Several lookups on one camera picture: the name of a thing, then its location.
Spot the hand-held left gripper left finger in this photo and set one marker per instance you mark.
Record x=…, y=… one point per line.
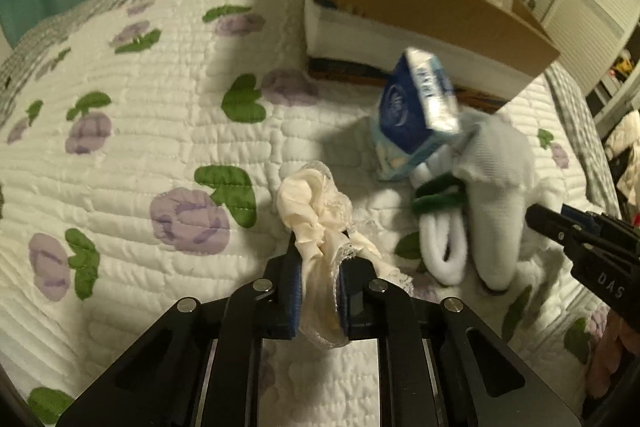
x=292, y=292

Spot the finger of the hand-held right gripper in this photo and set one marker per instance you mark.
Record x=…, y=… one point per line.
x=580, y=214
x=547, y=222

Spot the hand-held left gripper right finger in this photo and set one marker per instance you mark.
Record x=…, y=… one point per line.
x=345, y=307

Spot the cream lace-trimmed cloth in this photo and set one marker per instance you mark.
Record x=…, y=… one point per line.
x=315, y=207

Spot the cardboard box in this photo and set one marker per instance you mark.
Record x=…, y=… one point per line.
x=425, y=12

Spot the person's right hand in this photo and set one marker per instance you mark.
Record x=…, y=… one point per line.
x=617, y=352

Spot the white folded socks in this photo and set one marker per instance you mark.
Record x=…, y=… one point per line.
x=492, y=237

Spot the grey sock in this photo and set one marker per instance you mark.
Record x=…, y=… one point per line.
x=495, y=152

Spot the green hair scrunchie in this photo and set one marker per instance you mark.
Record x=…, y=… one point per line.
x=437, y=199

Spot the pale blue tissue packet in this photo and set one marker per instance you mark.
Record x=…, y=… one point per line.
x=395, y=164

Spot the floral quilted bedspread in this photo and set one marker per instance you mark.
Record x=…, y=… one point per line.
x=150, y=157

